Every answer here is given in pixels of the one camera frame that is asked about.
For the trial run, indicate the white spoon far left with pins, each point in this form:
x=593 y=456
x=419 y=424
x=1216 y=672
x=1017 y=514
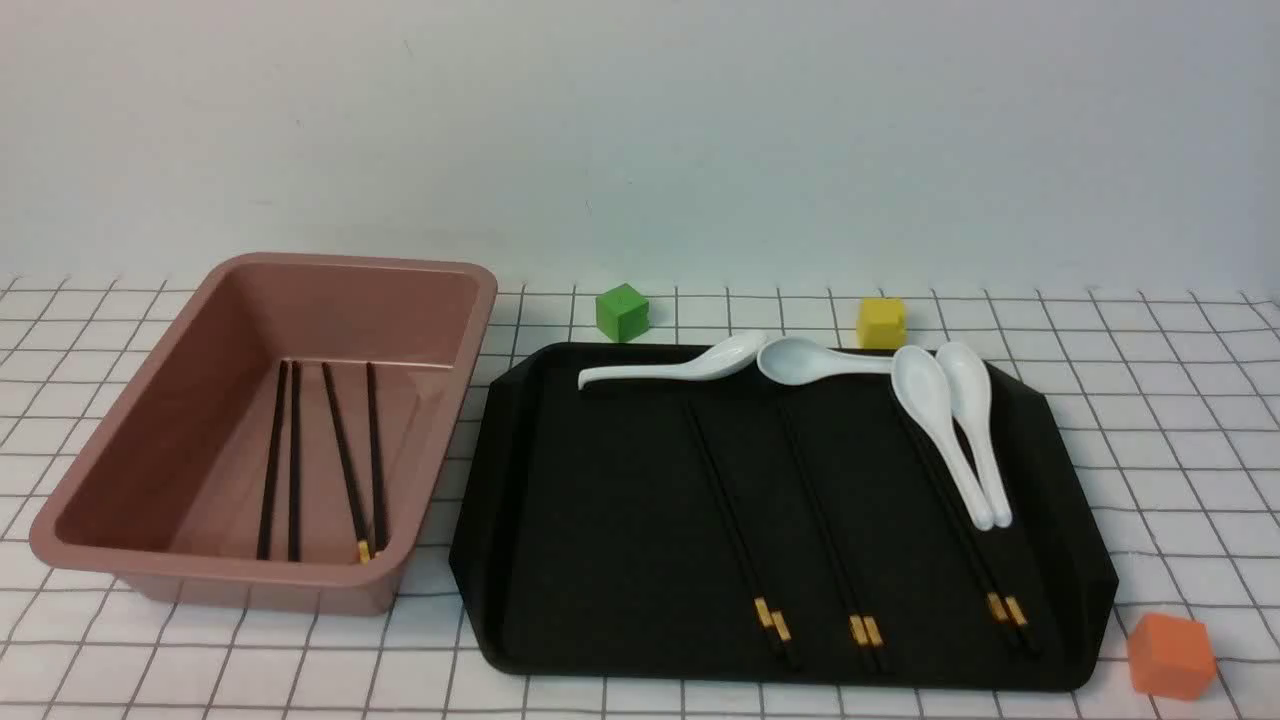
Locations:
x=726 y=358

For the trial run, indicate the green cube block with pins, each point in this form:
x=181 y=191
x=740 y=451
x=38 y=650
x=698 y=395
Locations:
x=622 y=313

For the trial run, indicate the orange cube block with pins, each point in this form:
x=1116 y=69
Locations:
x=1170 y=657

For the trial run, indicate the white spoon far right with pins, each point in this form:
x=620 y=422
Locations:
x=971 y=401

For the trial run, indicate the black serving tray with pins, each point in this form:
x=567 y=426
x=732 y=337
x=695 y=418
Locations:
x=651 y=528

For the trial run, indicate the pink rectangular plastic bin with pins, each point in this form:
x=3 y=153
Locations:
x=165 y=495

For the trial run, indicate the black chopstick in bin leftmost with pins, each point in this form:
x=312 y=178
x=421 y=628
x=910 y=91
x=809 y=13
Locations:
x=263 y=546

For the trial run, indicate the black chopstick in bin rightmost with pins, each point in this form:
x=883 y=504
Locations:
x=378 y=491

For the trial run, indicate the yellow cube block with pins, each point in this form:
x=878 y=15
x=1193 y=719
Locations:
x=882 y=323

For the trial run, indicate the white spoon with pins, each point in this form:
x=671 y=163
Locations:
x=797 y=361
x=726 y=358
x=971 y=401
x=923 y=391

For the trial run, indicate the black chopstick in bin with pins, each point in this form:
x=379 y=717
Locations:
x=356 y=510
x=263 y=546
x=378 y=491
x=294 y=508

